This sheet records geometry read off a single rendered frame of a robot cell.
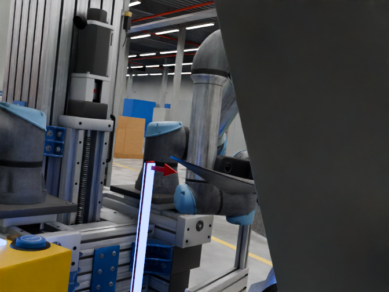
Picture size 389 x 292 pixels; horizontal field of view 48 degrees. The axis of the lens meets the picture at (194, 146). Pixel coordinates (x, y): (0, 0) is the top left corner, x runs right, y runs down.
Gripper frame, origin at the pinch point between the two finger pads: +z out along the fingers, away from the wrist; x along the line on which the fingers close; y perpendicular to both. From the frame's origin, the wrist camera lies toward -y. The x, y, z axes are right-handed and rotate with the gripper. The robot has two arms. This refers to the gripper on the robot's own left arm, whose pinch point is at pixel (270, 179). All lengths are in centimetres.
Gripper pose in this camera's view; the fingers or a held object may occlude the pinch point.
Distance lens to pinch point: 87.8
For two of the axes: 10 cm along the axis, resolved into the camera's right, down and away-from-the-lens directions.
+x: -2.2, 9.8, 0.4
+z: 1.0, 0.6, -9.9
